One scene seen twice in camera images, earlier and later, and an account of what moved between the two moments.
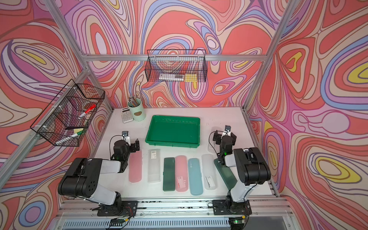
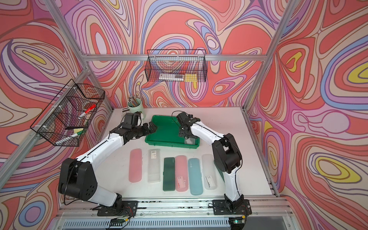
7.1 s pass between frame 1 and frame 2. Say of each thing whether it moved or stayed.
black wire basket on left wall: stayed
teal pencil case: stayed
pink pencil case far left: stayed
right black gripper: moved
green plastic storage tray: stayed
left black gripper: moved
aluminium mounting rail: stayed
